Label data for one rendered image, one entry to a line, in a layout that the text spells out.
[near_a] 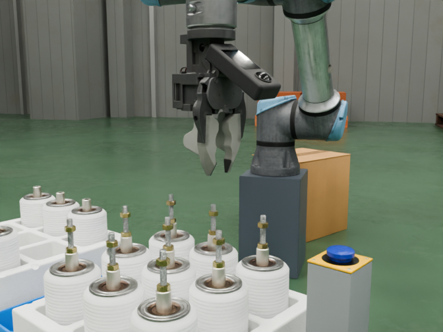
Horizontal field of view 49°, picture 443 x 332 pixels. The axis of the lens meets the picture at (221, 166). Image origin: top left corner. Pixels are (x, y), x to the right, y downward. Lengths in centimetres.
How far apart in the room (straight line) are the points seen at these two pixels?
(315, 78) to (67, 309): 82
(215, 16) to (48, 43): 738
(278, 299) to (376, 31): 687
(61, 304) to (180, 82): 42
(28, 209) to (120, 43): 694
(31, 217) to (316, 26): 91
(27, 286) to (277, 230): 70
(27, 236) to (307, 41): 88
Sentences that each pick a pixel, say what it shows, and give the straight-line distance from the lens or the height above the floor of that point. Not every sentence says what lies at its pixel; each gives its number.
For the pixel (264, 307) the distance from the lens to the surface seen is 87.
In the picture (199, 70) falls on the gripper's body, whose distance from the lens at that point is 74.
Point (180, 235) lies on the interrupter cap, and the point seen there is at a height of 25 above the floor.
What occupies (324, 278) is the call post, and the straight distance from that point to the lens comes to 73.
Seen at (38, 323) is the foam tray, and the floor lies 18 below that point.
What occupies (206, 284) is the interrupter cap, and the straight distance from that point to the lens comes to 79.
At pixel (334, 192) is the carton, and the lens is 188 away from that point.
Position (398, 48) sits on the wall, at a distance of 758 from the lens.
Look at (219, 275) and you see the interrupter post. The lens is 78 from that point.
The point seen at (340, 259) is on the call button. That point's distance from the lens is 73.
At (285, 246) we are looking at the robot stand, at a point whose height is 10.
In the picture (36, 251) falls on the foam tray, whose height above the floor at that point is 16.
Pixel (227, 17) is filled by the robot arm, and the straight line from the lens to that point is 72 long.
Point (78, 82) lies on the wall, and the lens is 779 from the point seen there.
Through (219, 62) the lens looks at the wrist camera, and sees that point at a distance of 70.
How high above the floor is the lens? 57
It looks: 10 degrees down
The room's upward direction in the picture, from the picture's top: straight up
